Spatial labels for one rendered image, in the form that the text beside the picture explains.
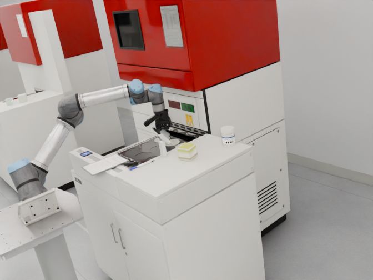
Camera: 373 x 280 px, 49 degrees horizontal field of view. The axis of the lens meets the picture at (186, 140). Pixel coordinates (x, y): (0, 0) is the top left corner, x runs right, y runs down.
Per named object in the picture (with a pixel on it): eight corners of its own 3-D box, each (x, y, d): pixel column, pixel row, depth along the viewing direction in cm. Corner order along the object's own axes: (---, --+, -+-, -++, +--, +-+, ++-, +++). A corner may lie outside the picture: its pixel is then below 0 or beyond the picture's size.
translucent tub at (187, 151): (186, 154, 211) (184, 141, 209) (198, 155, 207) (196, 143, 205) (178, 160, 206) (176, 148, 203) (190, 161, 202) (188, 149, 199)
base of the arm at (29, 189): (22, 201, 194) (14, 183, 196) (19, 211, 205) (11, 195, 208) (52, 190, 203) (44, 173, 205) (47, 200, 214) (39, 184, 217)
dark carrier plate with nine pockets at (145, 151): (164, 134, 263) (164, 133, 263) (198, 145, 238) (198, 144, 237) (119, 153, 244) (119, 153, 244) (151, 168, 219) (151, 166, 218)
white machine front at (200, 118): (139, 129, 302) (128, 77, 287) (213, 154, 241) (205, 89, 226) (135, 131, 300) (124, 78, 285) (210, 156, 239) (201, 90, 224)
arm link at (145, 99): (126, 88, 229) (146, 84, 230) (129, 95, 240) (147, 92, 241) (129, 100, 227) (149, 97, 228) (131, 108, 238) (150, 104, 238)
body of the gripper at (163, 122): (169, 130, 240) (166, 111, 235) (155, 131, 241) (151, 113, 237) (171, 125, 247) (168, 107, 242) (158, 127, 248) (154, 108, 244)
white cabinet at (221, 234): (170, 233, 316) (151, 136, 286) (267, 292, 244) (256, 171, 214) (98, 276, 281) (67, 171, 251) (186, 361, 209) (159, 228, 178)
